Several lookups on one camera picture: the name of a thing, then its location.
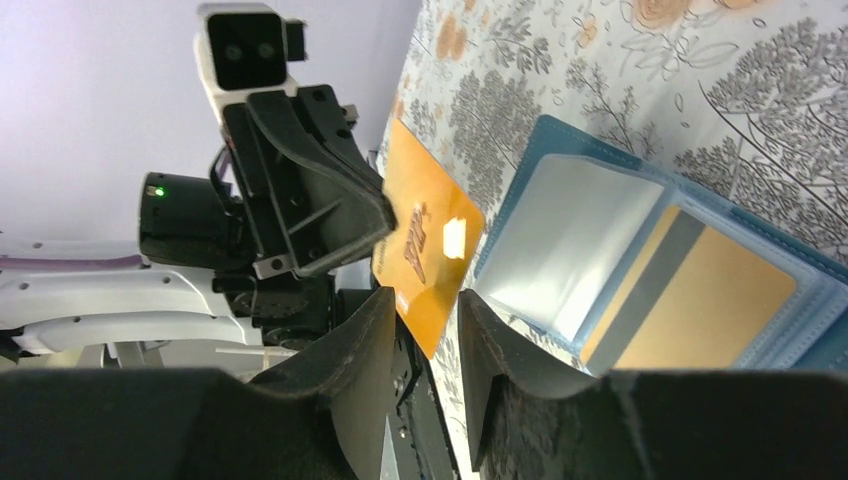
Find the blue leather card holder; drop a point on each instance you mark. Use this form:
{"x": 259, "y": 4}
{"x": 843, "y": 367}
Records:
{"x": 624, "y": 265}

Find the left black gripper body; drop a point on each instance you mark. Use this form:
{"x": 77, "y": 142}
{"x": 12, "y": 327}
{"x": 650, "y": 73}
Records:
{"x": 226, "y": 223}

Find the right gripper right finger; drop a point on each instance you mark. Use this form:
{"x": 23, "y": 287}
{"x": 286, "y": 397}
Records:
{"x": 530, "y": 415}

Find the gold black credit card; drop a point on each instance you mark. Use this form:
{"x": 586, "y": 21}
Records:
{"x": 693, "y": 297}

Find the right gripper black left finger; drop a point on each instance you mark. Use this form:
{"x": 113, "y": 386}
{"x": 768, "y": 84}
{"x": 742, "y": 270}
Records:
{"x": 320, "y": 414}

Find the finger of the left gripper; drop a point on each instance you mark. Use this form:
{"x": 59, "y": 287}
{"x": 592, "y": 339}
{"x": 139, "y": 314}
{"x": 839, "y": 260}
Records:
{"x": 329, "y": 199}

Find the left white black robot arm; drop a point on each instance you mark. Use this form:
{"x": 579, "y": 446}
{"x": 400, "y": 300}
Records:
{"x": 63, "y": 295}

